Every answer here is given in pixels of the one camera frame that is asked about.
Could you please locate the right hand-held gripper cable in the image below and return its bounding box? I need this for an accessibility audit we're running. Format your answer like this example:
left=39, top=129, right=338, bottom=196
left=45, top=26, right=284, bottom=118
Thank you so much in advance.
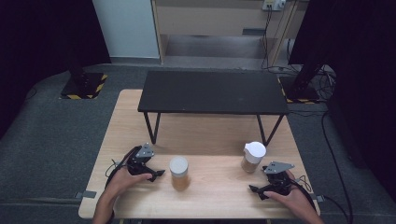
left=289, top=175, right=319, bottom=210

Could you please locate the glass jar with spouted white lid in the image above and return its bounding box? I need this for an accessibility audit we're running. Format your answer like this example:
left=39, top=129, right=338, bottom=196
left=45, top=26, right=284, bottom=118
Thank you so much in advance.
left=240, top=141, right=267, bottom=175

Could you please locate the dark curtain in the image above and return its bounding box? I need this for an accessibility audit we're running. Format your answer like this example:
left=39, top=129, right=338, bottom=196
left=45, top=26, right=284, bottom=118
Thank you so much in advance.
left=288, top=0, right=396, bottom=203
left=0, top=0, right=112, bottom=139

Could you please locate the person's right hand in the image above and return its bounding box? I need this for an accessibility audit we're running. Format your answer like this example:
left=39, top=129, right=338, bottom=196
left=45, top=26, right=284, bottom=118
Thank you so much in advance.
left=263, top=170, right=316, bottom=217

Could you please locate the hand-held gripper cable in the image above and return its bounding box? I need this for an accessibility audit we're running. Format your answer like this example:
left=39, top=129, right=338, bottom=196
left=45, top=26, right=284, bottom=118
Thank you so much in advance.
left=289, top=175, right=319, bottom=210
left=105, top=146, right=138, bottom=189

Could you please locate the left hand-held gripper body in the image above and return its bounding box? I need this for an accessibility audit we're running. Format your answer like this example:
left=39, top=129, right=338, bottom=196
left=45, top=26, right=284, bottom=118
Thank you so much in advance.
left=125, top=142, right=155, bottom=177

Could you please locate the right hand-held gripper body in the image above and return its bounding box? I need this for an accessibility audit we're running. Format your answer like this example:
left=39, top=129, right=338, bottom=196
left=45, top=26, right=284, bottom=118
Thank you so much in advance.
left=262, top=161, right=295, bottom=196

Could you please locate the wooden cabinet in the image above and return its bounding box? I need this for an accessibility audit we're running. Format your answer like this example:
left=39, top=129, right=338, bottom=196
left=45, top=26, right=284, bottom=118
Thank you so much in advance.
left=150, top=0, right=301, bottom=67

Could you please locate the white wall socket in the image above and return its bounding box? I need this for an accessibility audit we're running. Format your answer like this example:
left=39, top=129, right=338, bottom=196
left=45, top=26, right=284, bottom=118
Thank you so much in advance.
left=262, top=0, right=287, bottom=12

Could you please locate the bundle of black cables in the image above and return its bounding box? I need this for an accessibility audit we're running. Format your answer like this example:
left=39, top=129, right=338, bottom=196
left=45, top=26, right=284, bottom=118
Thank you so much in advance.
left=261, top=6, right=338, bottom=102

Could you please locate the grey tape strip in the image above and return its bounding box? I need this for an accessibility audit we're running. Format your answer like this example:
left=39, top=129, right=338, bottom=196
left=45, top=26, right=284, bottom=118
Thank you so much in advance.
left=74, top=189, right=98, bottom=201

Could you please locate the black floor cable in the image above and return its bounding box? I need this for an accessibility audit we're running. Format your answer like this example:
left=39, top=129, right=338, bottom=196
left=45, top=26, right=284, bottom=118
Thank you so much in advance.
left=312, top=110, right=355, bottom=224

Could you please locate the black shelf with metal legs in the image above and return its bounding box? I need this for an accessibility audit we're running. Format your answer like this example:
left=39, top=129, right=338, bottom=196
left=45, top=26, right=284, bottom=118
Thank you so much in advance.
left=137, top=70, right=290, bottom=147

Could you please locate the person's left hand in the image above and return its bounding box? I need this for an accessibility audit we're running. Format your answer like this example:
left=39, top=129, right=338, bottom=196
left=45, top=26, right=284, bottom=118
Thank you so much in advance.
left=106, top=167, right=154, bottom=201

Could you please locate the black stand with striped base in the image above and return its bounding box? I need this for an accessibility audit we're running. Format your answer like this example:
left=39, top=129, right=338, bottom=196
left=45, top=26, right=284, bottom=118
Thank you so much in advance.
left=277, top=63, right=325, bottom=105
left=59, top=55, right=108, bottom=101

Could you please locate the left hand-held gripper cable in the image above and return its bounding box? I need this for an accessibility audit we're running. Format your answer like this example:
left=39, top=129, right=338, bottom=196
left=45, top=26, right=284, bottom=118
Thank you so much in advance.
left=105, top=146, right=138, bottom=189

